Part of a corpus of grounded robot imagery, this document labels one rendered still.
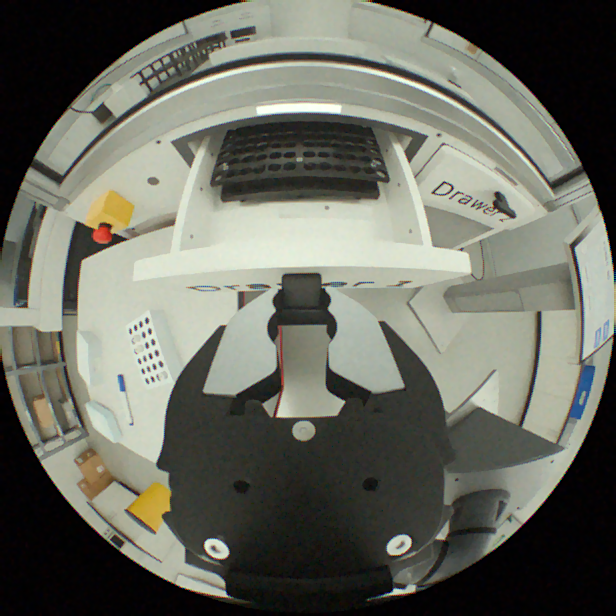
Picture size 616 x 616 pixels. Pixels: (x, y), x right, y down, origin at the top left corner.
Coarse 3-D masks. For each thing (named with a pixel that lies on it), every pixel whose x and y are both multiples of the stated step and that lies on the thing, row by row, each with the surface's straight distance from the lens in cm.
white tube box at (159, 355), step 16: (144, 320) 36; (160, 320) 36; (128, 336) 40; (144, 336) 37; (160, 336) 35; (144, 352) 37; (160, 352) 34; (144, 368) 38; (160, 368) 35; (176, 368) 35; (144, 384) 40; (160, 384) 36
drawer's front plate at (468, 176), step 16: (432, 160) 29; (448, 160) 28; (464, 160) 29; (432, 176) 30; (448, 176) 30; (464, 176) 31; (480, 176) 32; (496, 176) 35; (464, 192) 35; (480, 192) 36; (512, 192) 39; (464, 208) 40; (480, 208) 41; (512, 208) 45; (528, 208) 47; (496, 224) 51
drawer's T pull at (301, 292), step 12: (288, 276) 13; (300, 276) 13; (312, 276) 13; (288, 288) 13; (300, 288) 13; (312, 288) 13; (288, 300) 13; (300, 300) 13; (312, 300) 13; (288, 312) 12; (300, 312) 12; (312, 312) 12; (324, 312) 12; (288, 324) 13; (300, 324) 13; (312, 324) 13; (324, 324) 13
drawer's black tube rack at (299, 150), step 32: (256, 128) 26; (288, 128) 26; (320, 128) 30; (352, 128) 26; (224, 160) 22; (256, 160) 21; (352, 160) 21; (224, 192) 23; (256, 192) 21; (288, 192) 21; (320, 192) 21; (352, 192) 22
